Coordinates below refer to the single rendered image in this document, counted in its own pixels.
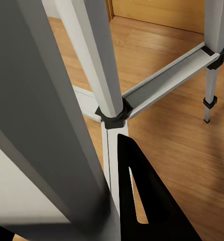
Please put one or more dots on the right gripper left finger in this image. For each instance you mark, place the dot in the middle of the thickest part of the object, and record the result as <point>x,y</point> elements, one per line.
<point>6,235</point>

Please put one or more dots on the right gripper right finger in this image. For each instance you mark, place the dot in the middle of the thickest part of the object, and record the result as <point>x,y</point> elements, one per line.
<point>167,222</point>

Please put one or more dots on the door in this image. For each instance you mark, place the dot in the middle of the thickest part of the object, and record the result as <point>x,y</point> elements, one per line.
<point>183,14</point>

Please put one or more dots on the camera tripod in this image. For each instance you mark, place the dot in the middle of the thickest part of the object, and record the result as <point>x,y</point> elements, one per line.
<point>52,185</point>

